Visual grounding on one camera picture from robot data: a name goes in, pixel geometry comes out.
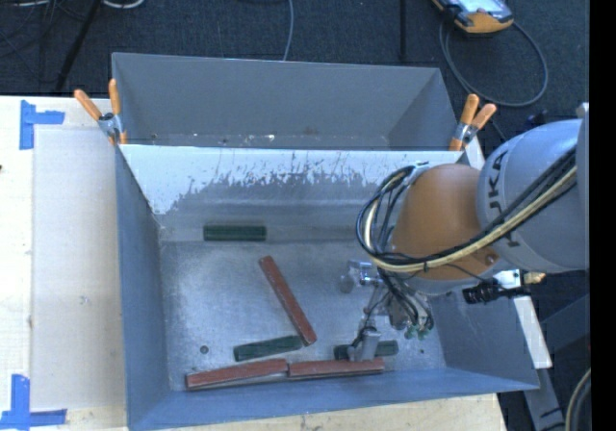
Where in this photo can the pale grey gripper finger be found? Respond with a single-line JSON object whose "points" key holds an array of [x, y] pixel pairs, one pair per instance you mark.
{"points": [[353, 353], [370, 345]]}

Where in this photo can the black cylinder on white bracket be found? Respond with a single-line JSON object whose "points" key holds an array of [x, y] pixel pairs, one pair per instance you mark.
{"points": [[486, 293]]}

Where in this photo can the dark green flat block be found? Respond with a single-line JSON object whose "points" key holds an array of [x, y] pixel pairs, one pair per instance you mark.
{"points": [[267, 348], [234, 233], [389, 348]]}

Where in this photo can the grey metal bin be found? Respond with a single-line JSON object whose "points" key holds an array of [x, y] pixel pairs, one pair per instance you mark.
{"points": [[231, 294]]}

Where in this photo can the red-brown flat block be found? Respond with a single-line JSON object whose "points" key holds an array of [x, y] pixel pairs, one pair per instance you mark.
{"points": [[334, 368], [287, 299], [236, 373]]}

